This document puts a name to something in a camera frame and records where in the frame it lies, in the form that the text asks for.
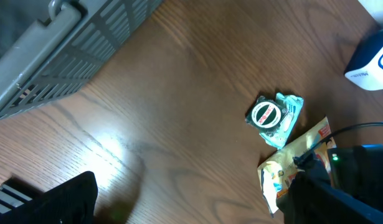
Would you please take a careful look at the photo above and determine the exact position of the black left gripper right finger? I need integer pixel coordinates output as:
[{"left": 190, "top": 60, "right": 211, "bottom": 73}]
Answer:
[{"left": 277, "top": 172, "right": 383, "bottom": 224}]

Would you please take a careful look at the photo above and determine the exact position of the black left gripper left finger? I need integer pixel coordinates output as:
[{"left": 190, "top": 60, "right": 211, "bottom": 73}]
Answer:
[{"left": 0, "top": 171, "right": 98, "bottom": 224}]

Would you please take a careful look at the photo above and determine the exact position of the yellow snack bag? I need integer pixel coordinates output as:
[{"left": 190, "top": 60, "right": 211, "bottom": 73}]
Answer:
[{"left": 257, "top": 118, "right": 331, "bottom": 215}]

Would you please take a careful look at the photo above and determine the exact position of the teal wet wipes pack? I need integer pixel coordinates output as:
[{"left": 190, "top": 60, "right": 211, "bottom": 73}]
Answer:
[{"left": 260, "top": 93, "right": 304, "bottom": 150}]

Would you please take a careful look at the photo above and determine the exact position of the dark green snack pack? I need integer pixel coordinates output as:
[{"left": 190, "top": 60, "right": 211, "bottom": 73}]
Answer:
[{"left": 245, "top": 96, "right": 288, "bottom": 134}]

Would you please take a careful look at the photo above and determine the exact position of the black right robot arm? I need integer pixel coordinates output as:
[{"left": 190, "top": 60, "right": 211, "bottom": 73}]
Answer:
[{"left": 327, "top": 144, "right": 383, "bottom": 213}]

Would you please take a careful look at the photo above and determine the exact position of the white barcode scanner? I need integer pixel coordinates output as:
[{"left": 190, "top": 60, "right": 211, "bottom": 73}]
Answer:
[{"left": 344, "top": 29, "right": 383, "bottom": 91}]

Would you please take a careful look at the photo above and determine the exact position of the grey plastic mesh basket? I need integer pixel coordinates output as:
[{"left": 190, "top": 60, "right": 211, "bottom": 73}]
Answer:
[{"left": 0, "top": 0, "right": 161, "bottom": 120}]

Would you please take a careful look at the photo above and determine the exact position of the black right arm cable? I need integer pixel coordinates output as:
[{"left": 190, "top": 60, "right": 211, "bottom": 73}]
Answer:
[{"left": 292, "top": 121, "right": 383, "bottom": 170}]

